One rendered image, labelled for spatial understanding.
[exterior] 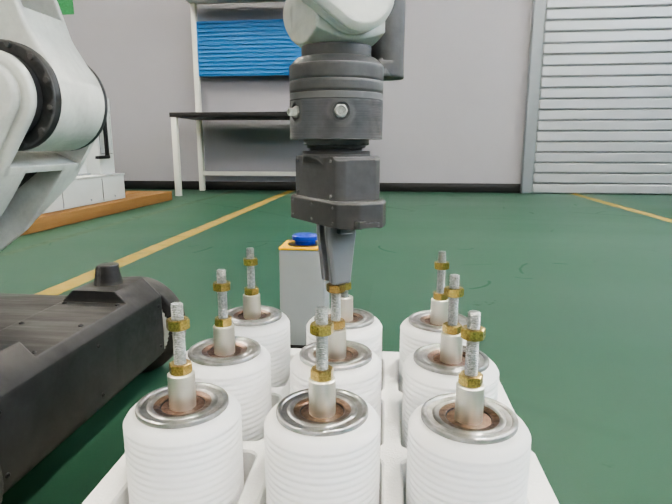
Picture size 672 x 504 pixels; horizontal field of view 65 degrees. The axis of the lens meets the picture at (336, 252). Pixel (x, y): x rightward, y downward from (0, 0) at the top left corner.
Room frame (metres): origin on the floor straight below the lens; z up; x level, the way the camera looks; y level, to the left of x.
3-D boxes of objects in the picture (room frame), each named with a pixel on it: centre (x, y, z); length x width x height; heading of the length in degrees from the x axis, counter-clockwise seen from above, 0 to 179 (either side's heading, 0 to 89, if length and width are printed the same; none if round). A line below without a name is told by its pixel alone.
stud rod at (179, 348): (0.41, 0.13, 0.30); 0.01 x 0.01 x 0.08
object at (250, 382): (0.53, 0.12, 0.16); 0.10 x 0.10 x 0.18
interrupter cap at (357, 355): (0.52, 0.00, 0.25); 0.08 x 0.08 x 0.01
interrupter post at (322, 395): (0.40, 0.01, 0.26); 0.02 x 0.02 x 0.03
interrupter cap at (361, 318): (0.63, -0.01, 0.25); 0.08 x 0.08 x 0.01
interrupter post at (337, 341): (0.52, 0.00, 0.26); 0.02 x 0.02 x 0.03
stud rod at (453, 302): (0.50, -0.12, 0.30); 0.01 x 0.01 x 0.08
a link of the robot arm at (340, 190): (0.51, 0.00, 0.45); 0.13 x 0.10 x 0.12; 31
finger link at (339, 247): (0.51, -0.01, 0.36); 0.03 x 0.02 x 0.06; 121
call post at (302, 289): (0.81, 0.05, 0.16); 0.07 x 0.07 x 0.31; 85
